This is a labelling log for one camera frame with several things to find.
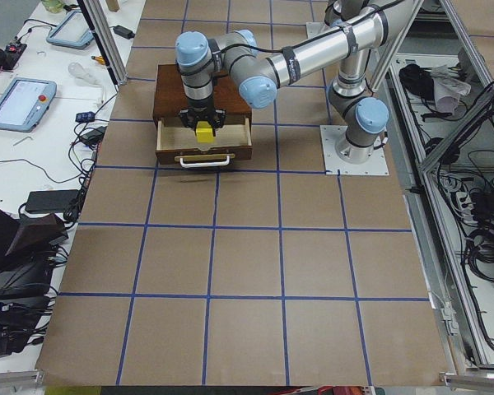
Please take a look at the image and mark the teach pendant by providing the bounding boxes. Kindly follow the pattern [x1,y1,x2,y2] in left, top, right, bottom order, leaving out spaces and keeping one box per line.
[46,10,94,49]
[0,77,57,132]

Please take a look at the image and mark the black power adapter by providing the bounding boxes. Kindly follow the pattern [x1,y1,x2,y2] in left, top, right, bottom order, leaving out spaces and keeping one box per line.
[112,25,135,40]

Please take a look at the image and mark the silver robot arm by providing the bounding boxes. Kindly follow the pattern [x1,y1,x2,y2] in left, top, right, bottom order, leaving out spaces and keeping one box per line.
[175,0,422,165]

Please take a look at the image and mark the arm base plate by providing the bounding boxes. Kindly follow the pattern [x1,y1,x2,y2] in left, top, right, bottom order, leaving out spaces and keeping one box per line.
[320,125,389,176]
[306,21,333,40]

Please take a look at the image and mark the dark wooden drawer box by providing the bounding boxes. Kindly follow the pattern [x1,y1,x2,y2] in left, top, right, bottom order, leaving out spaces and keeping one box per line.
[152,64,252,124]

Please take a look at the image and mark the far teach pendant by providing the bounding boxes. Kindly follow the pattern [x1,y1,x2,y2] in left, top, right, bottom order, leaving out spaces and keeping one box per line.
[46,10,94,49]

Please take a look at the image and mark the aluminium frame post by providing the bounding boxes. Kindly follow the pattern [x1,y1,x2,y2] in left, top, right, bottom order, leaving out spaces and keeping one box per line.
[77,0,128,86]

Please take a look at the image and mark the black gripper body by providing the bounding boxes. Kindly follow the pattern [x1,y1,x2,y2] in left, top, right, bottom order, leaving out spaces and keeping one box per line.
[179,96,226,125]

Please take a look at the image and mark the wooden drawer with handle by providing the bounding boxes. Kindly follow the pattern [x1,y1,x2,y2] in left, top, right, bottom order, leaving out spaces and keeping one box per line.
[156,115,252,167]

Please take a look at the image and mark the blue small device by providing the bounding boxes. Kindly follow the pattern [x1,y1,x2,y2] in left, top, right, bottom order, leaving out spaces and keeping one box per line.
[75,111,96,123]

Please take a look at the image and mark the yellow cube block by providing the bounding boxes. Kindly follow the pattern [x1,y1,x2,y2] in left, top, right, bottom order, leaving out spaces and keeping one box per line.
[195,121,215,143]

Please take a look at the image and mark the near teach pendant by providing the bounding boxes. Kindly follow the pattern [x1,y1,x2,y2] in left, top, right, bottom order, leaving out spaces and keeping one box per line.
[0,77,57,132]

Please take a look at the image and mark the black power brick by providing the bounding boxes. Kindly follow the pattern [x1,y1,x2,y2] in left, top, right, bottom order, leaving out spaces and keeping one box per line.
[25,189,79,214]

